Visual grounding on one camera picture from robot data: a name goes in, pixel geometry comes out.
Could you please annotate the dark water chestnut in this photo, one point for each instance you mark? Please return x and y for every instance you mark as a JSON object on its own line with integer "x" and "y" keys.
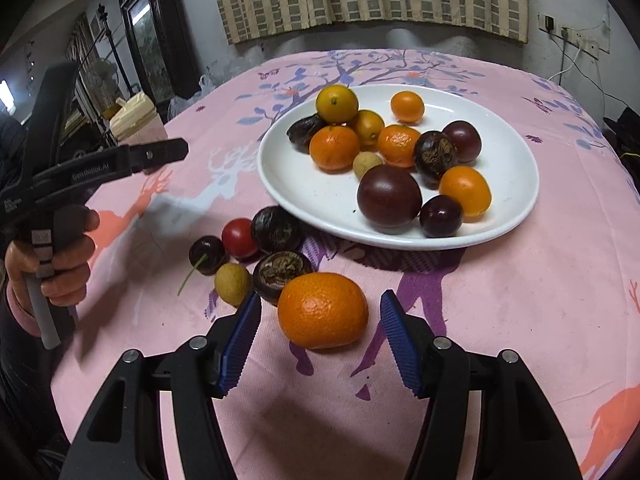
{"x": 303, "y": 130}

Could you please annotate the small yellow longan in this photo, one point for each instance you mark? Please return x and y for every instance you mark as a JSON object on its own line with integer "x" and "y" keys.
{"x": 365, "y": 161}

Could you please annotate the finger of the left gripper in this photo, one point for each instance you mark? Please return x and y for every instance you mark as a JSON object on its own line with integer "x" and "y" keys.
{"x": 151, "y": 156}

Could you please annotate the large dark purple plum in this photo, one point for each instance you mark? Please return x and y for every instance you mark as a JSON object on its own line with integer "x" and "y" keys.
{"x": 389, "y": 197}

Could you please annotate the red cherry tomato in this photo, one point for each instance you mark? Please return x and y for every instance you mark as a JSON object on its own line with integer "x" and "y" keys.
{"x": 238, "y": 240}

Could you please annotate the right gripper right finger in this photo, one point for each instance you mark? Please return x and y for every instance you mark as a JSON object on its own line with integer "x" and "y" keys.
{"x": 436, "y": 369}

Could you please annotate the smooth orange kumquat fruit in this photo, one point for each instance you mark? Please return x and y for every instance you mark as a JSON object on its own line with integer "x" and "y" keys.
{"x": 408, "y": 107}

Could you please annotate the dark wooden cabinet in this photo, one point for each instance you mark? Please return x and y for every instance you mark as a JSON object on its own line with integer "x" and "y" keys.
{"x": 161, "y": 48}

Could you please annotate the dark chestnut in pile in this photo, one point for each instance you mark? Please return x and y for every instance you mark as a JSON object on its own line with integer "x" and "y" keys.
{"x": 274, "y": 271}

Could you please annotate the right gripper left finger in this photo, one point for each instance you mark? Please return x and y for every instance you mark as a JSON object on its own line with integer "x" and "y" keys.
{"x": 202, "y": 370}

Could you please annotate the tangerine in plate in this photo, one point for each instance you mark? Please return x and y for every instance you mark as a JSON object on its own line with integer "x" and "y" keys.
{"x": 334, "y": 148}

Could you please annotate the dark chestnut behind tomato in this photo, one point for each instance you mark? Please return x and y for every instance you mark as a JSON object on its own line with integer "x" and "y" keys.
{"x": 275, "y": 230}

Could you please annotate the person's left hand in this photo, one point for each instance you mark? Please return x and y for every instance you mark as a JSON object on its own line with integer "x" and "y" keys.
{"x": 68, "y": 285}

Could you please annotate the yellow green fruit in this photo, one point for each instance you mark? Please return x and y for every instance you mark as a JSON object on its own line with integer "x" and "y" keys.
{"x": 368, "y": 125}

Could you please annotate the yellow longan in pile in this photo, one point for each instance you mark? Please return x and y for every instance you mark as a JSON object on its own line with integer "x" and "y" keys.
{"x": 232, "y": 283}

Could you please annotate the black floor stand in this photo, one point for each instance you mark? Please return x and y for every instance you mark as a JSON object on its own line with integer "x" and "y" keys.
{"x": 103, "y": 19}

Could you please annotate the large bumpy tangerine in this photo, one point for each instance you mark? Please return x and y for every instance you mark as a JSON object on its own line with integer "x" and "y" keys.
{"x": 323, "y": 310}

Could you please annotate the dark cherry front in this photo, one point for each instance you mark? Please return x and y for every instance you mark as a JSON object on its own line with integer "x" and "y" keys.
{"x": 441, "y": 216}

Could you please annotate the yellow orange fruit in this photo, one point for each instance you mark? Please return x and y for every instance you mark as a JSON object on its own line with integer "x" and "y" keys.
{"x": 337, "y": 104}

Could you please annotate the cluttered shelf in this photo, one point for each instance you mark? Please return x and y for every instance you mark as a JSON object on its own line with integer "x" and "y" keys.
{"x": 95, "y": 98}

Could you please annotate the small orange in plate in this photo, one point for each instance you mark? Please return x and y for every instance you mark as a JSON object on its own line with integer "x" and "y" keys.
{"x": 469, "y": 188}

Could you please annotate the dark cherry with stem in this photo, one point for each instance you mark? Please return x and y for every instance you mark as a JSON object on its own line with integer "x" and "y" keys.
{"x": 206, "y": 256}

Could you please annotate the wall power strip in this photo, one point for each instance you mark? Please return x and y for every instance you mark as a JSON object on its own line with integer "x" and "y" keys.
{"x": 577, "y": 38}

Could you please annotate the plastic jar with lid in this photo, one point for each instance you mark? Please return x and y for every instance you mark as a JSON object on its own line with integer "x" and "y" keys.
{"x": 137, "y": 122}

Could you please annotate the small purple plum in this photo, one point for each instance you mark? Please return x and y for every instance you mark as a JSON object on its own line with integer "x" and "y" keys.
{"x": 465, "y": 139}

